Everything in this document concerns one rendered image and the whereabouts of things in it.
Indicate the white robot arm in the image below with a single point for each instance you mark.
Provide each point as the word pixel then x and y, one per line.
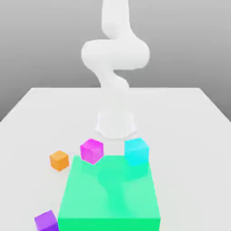
pixel 115 54

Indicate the small cyan cube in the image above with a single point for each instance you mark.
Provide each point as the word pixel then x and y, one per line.
pixel 136 152

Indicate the small magenta cube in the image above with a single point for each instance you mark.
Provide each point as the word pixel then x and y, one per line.
pixel 91 151

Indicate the small orange cube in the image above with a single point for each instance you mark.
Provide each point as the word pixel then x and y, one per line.
pixel 59 160

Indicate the small purple cube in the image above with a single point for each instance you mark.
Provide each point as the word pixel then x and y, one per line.
pixel 46 221

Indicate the large green box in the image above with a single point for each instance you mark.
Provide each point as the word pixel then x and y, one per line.
pixel 110 194

